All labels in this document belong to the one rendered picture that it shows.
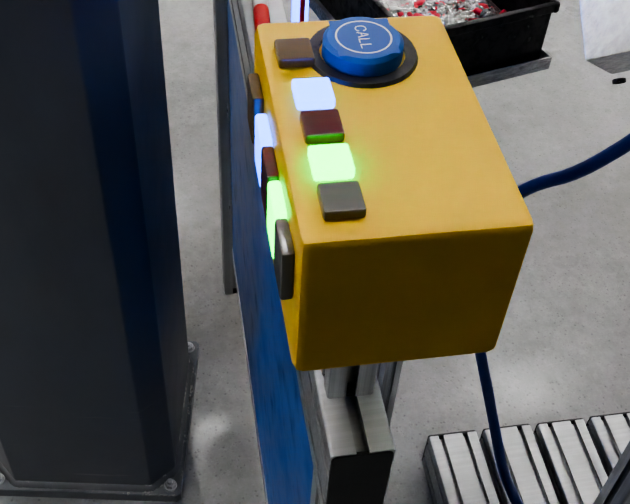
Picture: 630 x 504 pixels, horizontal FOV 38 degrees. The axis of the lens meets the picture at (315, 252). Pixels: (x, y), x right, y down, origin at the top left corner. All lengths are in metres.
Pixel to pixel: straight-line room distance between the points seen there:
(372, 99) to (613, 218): 1.63
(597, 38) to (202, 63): 1.64
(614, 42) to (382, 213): 0.41
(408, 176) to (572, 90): 1.98
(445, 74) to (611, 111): 1.89
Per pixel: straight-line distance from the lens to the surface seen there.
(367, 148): 0.40
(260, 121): 0.44
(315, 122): 0.40
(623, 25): 0.76
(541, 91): 2.34
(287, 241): 0.38
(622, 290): 1.90
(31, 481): 1.53
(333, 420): 0.56
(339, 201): 0.37
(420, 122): 0.42
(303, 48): 0.45
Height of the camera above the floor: 1.33
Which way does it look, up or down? 47 degrees down
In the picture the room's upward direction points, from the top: 4 degrees clockwise
